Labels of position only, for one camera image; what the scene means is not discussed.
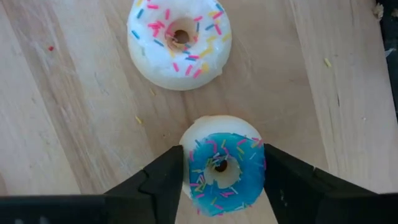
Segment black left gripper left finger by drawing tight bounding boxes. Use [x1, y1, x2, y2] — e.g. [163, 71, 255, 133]
[104, 144, 185, 224]

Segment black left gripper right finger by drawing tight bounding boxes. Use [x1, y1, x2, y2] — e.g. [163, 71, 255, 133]
[263, 143, 376, 224]

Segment small blue sprinkled donut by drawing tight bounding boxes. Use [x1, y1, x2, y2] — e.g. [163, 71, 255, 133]
[179, 114, 267, 218]

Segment small white sprinkled donut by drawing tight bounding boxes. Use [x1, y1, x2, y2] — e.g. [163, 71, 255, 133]
[126, 0, 233, 92]

